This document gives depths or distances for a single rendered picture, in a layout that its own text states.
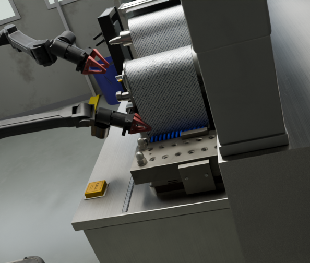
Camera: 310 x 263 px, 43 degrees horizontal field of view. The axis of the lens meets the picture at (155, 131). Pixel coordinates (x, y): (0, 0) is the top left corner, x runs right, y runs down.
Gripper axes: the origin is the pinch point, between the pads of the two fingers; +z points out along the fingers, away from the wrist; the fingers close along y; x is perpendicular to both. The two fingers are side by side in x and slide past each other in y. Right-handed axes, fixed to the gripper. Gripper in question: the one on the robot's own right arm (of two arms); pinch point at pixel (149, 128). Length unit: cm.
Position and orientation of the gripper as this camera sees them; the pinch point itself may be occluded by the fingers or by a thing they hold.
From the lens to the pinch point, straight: 143.6
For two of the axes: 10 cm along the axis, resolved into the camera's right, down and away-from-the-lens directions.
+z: 9.6, 2.6, 0.3
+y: -1.1, 5.0, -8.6
